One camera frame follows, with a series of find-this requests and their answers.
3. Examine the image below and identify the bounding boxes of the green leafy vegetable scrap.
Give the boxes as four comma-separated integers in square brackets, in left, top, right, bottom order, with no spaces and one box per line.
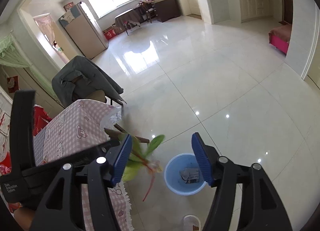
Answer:
[117,133,166,203]

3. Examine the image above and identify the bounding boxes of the blue plastic trash bin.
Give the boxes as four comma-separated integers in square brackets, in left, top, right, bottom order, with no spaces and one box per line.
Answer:
[164,153,206,196]

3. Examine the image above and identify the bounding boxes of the person's left hand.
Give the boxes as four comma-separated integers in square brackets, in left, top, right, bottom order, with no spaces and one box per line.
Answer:
[14,207,35,231]

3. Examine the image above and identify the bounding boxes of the chair with grey jacket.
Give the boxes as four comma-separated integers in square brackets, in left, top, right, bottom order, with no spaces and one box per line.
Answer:
[52,55,125,107]

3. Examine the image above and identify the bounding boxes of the red cardboard box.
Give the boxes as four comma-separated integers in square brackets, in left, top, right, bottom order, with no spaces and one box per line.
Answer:
[103,24,124,40]

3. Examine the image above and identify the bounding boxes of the pink bed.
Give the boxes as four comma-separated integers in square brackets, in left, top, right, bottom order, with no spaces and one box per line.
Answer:
[268,24,292,55]

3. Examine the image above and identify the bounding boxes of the small dark covered table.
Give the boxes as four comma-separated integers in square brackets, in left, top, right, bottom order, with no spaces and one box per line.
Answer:
[115,9,140,35]

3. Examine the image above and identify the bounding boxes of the dark wooden desk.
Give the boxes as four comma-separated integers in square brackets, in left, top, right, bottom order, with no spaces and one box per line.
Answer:
[140,0,181,23]

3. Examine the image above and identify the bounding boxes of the beige refrigerator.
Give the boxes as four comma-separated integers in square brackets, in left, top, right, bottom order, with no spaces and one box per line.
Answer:
[59,2,108,60]

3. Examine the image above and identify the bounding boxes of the green curtain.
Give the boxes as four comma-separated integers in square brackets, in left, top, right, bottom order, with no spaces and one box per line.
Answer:
[1,32,60,102]

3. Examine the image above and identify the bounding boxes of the white kitchen cabinets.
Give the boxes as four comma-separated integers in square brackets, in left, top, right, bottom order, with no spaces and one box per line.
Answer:
[239,0,273,22]

